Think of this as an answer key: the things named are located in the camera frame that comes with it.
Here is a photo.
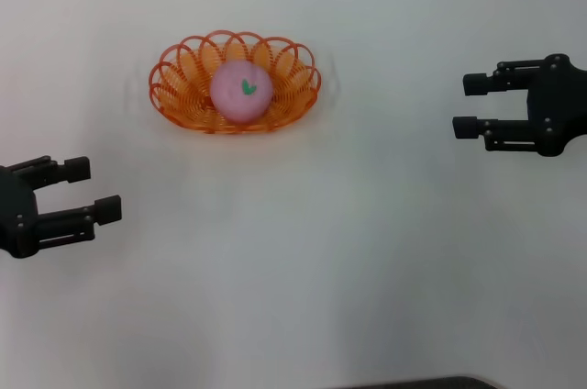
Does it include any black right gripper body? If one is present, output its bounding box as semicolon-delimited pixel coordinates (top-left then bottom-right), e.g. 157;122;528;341
526;53;587;158

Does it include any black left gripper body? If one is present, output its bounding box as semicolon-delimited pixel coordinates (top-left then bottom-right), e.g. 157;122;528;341
0;164;41;260

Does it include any orange woven plastic basket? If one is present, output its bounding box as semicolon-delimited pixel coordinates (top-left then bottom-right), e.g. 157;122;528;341
148;29;322;136

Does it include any pink plush peach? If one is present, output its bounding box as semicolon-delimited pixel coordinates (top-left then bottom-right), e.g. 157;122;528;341
209;58;275;124

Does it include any black robot torso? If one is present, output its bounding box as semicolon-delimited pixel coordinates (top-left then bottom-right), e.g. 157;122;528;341
320;374;501;389

